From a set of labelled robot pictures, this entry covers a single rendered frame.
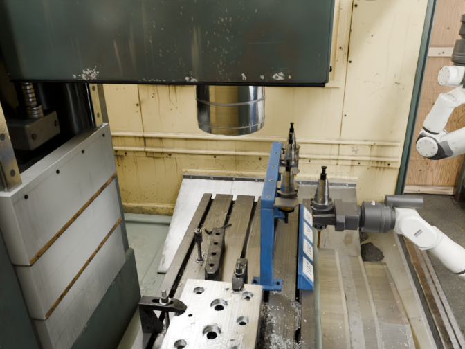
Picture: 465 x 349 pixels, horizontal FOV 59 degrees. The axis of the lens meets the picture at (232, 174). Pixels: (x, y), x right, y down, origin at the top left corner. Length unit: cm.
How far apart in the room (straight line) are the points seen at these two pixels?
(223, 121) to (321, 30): 27
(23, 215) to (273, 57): 62
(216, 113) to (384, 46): 120
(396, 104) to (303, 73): 126
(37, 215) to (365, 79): 146
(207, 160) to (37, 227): 125
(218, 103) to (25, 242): 52
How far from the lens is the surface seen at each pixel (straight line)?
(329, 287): 163
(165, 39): 82
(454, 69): 162
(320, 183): 117
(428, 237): 124
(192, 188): 215
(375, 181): 215
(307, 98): 197
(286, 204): 120
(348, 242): 195
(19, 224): 99
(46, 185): 106
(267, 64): 79
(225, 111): 87
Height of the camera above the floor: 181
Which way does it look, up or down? 26 degrees down
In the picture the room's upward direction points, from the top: 2 degrees counter-clockwise
